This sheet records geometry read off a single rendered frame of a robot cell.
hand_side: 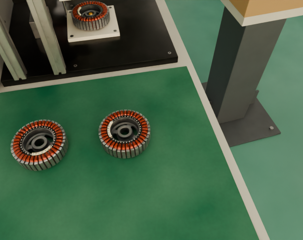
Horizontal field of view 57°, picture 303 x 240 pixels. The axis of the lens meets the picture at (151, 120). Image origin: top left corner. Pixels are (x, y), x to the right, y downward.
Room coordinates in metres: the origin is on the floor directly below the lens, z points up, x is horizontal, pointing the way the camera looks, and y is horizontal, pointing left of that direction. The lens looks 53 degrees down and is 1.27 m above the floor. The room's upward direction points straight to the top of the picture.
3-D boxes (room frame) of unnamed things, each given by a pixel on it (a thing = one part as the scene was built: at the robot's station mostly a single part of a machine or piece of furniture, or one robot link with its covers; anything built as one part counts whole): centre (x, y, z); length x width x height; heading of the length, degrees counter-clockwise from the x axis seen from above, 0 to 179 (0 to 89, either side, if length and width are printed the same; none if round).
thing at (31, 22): (0.72, 0.32, 0.80); 0.08 x 0.05 x 0.06; 12
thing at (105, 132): (0.35, 0.06, 0.77); 0.11 x 0.11 x 0.04
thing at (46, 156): (0.32, 0.24, 0.77); 0.11 x 0.11 x 0.04
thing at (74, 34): (0.75, 0.18, 0.78); 0.15 x 0.15 x 0.01; 12
